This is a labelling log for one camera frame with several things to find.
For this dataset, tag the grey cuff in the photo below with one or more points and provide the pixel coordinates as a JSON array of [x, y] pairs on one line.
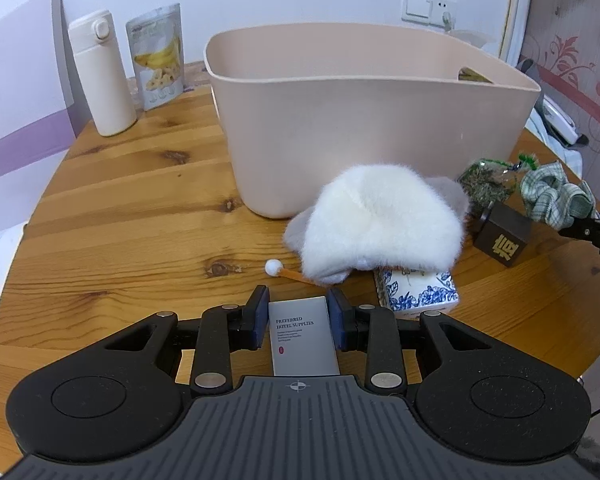
[[526, 66]]

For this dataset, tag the beige plastic storage bin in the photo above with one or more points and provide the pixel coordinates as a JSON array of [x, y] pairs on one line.
[[355, 125]]

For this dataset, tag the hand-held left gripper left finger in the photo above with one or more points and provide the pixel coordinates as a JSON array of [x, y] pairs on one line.
[[260, 320]]

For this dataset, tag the dark brown gold-print box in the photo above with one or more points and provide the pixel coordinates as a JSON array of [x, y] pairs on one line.
[[505, 240]]

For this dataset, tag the banana chips pouch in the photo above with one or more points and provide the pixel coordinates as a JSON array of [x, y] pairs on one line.
[[155, 60]]

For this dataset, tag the white handheld device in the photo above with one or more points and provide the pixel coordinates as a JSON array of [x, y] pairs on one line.
[[555, 120]]

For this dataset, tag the floral headboard white frame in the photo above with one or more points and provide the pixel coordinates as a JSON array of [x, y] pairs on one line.
[[580, 60]]

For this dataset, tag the cotton-tipped orange stick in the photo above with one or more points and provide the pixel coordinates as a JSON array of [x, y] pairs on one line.
[[272, 266]]

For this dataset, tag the green plaid scrunchie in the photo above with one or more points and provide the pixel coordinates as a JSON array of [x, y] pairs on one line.
[[550, 190]]

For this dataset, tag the small white paper box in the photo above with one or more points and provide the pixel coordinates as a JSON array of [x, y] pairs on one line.
[[300, 340]]

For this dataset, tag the white fluffy hat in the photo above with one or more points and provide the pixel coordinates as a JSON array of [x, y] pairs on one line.
[[380, 220]]

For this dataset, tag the white wall switch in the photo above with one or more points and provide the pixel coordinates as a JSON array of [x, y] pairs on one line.
[[419, 6]]

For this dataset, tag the clear bag of green herbs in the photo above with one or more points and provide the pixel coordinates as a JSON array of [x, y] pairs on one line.
[[485, 185]]

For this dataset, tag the cream thermos bottle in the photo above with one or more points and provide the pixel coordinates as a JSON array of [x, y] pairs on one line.
[[105, 85]]

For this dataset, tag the blue floral tissue pack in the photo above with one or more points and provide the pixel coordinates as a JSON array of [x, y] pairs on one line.
[[420, 292]]

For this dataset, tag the white and purple panel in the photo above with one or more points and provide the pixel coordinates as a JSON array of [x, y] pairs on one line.
[[20, 85]]

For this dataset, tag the white wall socket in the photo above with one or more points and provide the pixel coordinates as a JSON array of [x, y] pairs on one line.
[[445, 10]]

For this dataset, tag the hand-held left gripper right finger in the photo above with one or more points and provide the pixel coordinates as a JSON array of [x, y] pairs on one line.
[[337, 320]]

